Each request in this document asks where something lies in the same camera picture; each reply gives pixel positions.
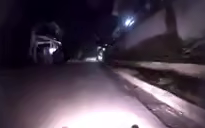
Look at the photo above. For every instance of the pale concrete kerb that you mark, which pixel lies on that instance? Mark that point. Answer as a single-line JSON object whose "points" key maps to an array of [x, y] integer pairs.
{"points": [[163, 98]]}

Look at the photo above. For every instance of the pale wall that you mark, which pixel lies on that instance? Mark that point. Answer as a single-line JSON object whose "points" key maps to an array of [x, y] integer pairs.
{"points": [[146, 31]]}

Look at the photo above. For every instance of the parked vehicle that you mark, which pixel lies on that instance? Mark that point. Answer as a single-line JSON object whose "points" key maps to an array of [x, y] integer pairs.
{"points": [[46, 46]]}

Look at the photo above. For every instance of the low concrete ledge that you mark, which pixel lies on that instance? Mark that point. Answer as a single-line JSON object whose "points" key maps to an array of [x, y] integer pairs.
{"points": [[186, 70]]}

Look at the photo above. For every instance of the tree trunk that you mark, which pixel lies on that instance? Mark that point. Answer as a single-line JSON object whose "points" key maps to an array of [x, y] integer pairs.
{"points": [[171, 23]]}

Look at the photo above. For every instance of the dark asphalt road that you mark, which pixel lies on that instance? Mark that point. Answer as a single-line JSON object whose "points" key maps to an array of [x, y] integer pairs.
{"points": [[73, 90]]}

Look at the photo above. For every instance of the robot's own part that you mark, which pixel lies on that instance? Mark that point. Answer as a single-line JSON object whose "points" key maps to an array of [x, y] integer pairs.
{"points": [[134, 126]]}

